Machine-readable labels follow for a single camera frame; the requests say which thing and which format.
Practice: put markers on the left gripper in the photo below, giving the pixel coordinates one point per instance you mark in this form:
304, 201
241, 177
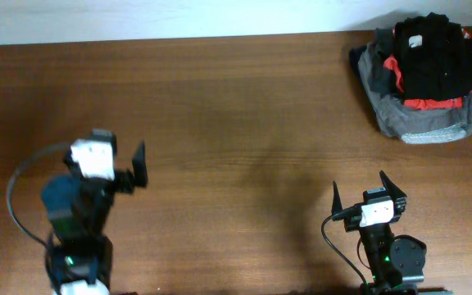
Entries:
124, 179

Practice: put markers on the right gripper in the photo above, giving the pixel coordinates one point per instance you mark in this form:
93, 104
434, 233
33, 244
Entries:
397, 197

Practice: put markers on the black polo shirt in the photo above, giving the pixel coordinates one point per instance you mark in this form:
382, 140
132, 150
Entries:
434, 56

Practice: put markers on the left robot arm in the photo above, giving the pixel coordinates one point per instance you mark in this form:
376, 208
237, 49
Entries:
78, 257

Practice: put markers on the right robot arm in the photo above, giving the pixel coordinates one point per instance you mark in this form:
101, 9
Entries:
396, 262

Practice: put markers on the grey garment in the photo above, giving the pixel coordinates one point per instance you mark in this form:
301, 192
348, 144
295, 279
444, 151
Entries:
413, 122

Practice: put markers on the red t-shirt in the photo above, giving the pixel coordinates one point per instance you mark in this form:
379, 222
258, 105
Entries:
397, 72

